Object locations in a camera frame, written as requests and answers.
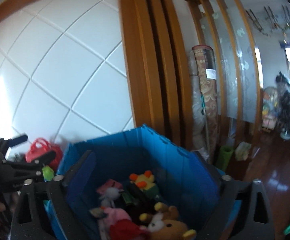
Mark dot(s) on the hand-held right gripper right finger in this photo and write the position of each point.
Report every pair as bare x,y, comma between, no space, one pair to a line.
224,187

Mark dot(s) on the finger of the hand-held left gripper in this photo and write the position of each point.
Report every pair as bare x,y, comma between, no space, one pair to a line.
45,156
18,140

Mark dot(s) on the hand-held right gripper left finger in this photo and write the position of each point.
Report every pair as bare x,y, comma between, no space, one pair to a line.
85,170

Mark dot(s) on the white plush toy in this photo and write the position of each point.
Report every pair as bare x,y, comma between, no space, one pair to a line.
112,193

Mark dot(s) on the brown bear plush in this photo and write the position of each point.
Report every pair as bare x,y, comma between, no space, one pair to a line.
170,230

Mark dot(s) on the pig plush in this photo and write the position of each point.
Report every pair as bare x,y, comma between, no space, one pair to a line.
125,230

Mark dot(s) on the blue plastic storage bin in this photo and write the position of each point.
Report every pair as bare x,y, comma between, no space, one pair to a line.
160,155

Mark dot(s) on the red toy suitcase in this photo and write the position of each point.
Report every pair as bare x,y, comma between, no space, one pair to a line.
35,155

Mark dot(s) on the green frog plush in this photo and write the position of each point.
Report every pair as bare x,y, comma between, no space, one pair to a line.
48,173

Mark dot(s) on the pink box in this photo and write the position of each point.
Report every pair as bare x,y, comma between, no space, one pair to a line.
107,183

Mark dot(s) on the green rolled mat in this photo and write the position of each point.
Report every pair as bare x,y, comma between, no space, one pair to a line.
224,157

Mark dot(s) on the small cardboard box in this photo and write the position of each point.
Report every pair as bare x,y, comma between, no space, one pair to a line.
243,151

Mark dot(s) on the yellow duck plush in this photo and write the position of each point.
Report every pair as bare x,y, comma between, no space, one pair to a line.
145,180

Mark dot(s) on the white round stand base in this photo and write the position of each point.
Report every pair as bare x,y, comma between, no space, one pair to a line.
286,135

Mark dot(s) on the wrapped grey roll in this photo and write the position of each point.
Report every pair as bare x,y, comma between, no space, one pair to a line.
196,105

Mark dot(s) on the rolled patterned carpet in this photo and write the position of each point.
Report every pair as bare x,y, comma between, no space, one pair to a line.
209,92

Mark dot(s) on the pile of colourful bags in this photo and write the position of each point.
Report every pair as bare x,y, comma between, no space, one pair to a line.
269,102

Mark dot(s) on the black hanging item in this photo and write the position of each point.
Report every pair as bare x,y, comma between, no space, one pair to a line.
283,85

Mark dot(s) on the wooden slat partition screen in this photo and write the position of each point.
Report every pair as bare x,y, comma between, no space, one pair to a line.
234,55

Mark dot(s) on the wooden sliding door frame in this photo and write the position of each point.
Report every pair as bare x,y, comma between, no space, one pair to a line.
155,67

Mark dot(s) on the wall hanging ornaments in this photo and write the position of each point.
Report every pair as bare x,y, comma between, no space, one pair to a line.
272,17

